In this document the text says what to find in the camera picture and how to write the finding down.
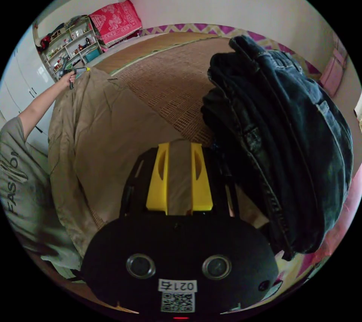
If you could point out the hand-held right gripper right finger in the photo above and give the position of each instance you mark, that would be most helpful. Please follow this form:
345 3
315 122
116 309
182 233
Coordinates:
201 186

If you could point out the light brown pants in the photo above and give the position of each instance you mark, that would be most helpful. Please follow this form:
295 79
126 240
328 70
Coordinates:
113 135

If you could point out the red patterned pillow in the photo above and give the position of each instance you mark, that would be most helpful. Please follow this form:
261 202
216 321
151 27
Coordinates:
116 22

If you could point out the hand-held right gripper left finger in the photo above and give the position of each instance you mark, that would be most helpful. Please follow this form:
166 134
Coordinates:
155 186

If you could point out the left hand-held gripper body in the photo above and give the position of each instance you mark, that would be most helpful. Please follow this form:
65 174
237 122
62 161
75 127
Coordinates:
72 72

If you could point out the white shelf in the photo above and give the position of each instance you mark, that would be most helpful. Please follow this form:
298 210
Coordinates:
70 45

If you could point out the person's left hand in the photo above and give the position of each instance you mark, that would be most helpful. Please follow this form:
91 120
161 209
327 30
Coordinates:
68 79

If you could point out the person's left forearm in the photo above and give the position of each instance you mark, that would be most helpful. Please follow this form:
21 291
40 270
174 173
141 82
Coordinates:
39 107

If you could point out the bed with woven mat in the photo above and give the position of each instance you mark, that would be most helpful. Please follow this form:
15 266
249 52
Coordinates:
169 79

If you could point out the white cupboard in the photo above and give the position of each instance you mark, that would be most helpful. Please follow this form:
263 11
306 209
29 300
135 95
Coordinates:
19 79

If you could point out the pink pillow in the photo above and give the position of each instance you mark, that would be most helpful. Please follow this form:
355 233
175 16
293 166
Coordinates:
333 73

